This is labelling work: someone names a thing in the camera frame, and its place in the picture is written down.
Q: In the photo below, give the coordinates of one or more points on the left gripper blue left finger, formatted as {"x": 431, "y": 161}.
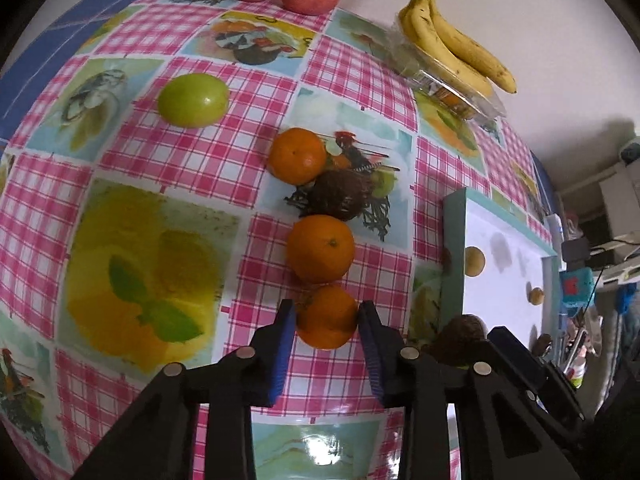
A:
{"x": 273, "y": 346}

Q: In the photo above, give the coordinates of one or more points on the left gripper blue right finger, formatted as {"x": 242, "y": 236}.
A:
{"x": 381, "y": 348}

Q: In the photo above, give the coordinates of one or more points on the orange mandarin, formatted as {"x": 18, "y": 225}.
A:
{"x": 326, "y": 317}
{"x": 297, "y": 156}
{"x": 320, "y": 249}

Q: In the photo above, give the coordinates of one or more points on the long dark brown avocado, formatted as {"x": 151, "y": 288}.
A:
{"x": 455, "y": 344}

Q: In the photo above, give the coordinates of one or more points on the small tan round fruit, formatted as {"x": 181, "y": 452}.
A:
{"x": 536, "y": 296}

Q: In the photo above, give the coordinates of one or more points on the tan round longan fruit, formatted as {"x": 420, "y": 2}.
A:
{"x": 474, "y": 261}

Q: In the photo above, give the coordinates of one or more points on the wrinkled dark brown fruit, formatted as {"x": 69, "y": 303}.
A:
{"x": 542, "y": 346}

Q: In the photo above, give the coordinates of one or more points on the white tray teal rim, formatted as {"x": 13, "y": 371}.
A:
{"x": 517, "y": 260}

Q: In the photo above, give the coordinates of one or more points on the teal toy box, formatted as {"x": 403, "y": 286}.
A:
{"x": 578, "y": 290}

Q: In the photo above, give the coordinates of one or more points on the dark round passion fruit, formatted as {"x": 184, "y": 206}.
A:
{"x": 340, "y": 194}

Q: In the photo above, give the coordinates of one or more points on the pink checkered fruit tablecloth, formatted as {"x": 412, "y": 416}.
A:
{"x": 128, "y": 243}

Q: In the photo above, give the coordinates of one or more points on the white wooden shelf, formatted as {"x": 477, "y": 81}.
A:
{"x": 615, "y": 191}

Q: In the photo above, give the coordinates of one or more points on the far green apple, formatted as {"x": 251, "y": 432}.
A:
{"x": 194, "y": 100}

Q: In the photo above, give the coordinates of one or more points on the clear plastic fruit container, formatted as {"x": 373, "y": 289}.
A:
{"x": 426, "y": 75}

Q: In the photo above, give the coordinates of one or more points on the yellow banana bunch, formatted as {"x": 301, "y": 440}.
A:
{"x": 466, "y": 61}

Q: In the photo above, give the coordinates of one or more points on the blue checkered cloth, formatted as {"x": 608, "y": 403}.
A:
{"x": 27, "y": 77}

